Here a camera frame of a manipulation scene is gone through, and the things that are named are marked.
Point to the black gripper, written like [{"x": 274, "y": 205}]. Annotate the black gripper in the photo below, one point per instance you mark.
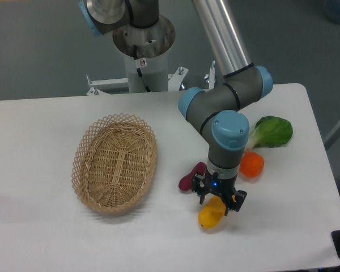
[{"x": 224, "y": 188}]

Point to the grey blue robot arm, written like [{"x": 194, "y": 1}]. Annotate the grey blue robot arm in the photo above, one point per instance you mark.
[{"x": 144, "y": 37}]

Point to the purple sweet potato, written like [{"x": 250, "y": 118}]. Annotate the purple sweet potato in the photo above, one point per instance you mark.
[{"x": 185, "y": 183}]

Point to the orange tangerine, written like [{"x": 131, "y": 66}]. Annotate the orange tangerine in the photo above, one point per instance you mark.
[{"x": 252, "y": 164}]

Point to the green lettuce leaf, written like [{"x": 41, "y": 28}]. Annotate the green lettuce leaf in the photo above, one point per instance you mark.
[{"x": 270, "y": 132}]

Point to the woven wicker basket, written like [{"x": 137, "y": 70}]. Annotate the woven wicker basket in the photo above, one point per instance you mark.
[{"x": 114, "y": 163}]

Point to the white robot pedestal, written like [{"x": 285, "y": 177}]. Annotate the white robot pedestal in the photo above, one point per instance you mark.
[{"x": 152, "y": 75}]

